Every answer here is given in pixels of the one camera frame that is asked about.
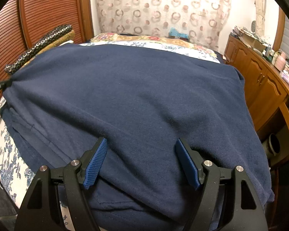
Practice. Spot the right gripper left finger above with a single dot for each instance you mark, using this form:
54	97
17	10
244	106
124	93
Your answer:
40	208

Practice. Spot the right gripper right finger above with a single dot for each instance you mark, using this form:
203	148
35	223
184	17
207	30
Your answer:
241	209

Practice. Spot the navy blue garment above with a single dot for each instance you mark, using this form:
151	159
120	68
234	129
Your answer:
226	133

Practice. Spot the blue floral white blanket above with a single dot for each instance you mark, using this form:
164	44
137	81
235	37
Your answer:
7	163

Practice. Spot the wooden louvered wardrobe door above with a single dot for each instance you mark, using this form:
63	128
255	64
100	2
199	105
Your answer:
24	22

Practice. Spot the black dotted folded cloth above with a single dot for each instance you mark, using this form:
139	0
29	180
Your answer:
18	64

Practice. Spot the wooden sideboard cabinet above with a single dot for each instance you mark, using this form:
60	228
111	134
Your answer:
266	95

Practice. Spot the lilac pouch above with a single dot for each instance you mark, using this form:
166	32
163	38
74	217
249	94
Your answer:
285	76

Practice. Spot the pink jar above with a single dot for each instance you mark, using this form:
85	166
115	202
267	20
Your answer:
280	60

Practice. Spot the cardboard box with clutter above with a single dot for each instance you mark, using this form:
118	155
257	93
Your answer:
250	39

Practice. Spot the turquoise cloth item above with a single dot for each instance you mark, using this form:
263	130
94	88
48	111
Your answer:
176	34

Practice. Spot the circle patterned curtain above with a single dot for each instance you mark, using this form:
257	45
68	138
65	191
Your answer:
201	20

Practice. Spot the tied beige curtain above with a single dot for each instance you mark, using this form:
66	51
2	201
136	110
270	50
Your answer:
260	17

